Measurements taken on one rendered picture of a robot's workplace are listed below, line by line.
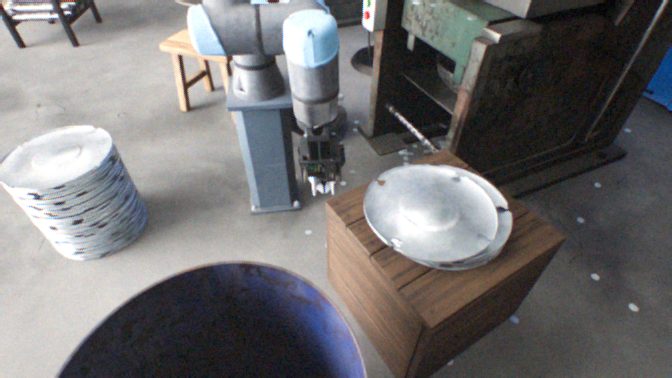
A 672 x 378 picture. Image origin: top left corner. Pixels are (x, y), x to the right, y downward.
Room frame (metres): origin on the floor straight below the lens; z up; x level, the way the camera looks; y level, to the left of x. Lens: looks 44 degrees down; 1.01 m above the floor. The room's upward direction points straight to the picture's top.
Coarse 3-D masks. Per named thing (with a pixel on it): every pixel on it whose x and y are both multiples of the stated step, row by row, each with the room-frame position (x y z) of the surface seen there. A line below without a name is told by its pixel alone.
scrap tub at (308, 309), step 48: (144, 288) 0.32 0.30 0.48; (192, 288) 0.35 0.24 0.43; (240, 288) 0.36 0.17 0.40; (288, 288) 0.35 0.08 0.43; (96, 336) 0.25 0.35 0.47; (144, 336) 0.29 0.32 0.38; (192, 336) 0.33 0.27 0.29; (240, 336) 0.35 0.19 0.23; (288, 336) 0.35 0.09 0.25; (336, 336) 0.28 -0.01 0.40
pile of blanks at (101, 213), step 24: (96, 168) 0.80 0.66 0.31; (120, 168) 0.88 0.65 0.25; (24, 192) 0.71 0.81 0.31; (48, 192) 0.72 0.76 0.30; (72, 192) 0.74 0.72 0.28; (96, 192) 0.77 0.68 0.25; (120, 192) 0.83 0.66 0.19; (48, 216) 0.71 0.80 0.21; (72, 216) 0.72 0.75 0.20; (96, 216) 0.75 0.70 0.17; (120, 216) 0.79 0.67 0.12; (144, 216) 0.87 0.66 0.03; (72, 240) 0.71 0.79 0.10; (96, 240) 0.73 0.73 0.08; (120, 240) 0.76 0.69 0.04
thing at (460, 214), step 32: (384, 192) 0.62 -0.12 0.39; (416, 192) 0.62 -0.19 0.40; (448, 192) 0.62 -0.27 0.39; (480, 192) 0.62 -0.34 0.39; (384, 224) 0.52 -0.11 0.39; (416, 224) 0.52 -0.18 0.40; (448, 224) 0.52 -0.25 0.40; (480, 224) 0.52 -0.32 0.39; (416, 256) 0.44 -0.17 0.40; (448, 256) 0.44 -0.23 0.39
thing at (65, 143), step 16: (64, 128) 0.99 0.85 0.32; (80, 128) 0.99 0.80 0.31; (32, 144) 0.91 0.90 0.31; (48, 144) 0.91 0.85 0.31; (64, 144) 0.90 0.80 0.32; (80, 144) 0.91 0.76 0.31; (96, 144) 0.91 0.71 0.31; (112, 144) 0.90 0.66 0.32; (0, 160) 0.83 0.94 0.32; (16, 160) 0.83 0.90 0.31; (32, 160) 0.83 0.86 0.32; (48, 160) 0.83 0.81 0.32; (64, 160) 0.83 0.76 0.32; (80, 160) 0.83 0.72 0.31; (96, 160) 0.83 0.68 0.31; (0, 176) 0.77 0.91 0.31; (16, 176) 0.77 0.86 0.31; (32, 176) 0.77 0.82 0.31; (48, 176) 0.77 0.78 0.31; (64, 176) 0.77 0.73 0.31; (80, 176) 0.76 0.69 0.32
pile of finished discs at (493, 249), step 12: (444, 168) 0.72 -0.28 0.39; (456, 168) 0.71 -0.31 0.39; (456, 180) 0.67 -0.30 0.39; (480, 180) 0.67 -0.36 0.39; (492, 192) 0.63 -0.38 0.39; (504, 204) 0.59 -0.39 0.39; (504, 216) 0.55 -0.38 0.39; (504, 228) 0.52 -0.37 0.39; (396, 240) 0.49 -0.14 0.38; (480, 240) 0.49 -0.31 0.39; (492, 240) 0.49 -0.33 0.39; (504, 240) 0.49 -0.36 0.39; (480, 252) 0.46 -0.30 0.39; (492, 252) 0.46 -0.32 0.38; (432, 264) 0.45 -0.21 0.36; (444, 264) 0.45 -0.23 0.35; (456, 264) 0.44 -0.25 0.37; (468, 264) 0.44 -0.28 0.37; (480, 264) 0.45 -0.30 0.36
